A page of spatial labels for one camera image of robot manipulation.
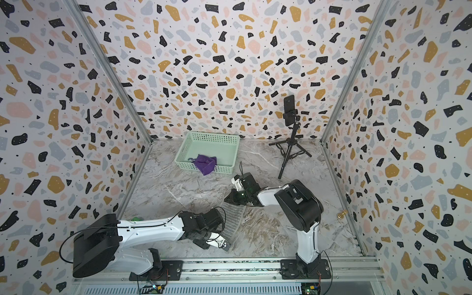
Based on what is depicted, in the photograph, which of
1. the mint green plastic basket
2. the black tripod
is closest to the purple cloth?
the mint green plastic basket

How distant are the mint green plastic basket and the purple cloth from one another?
14mm

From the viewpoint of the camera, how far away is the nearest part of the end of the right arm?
748 mm

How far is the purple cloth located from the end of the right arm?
215 millimetres

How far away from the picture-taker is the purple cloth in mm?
1004

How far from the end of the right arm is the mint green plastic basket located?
201 mm

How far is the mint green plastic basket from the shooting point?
1045 mm

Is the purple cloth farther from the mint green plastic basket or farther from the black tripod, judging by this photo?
the black tripod
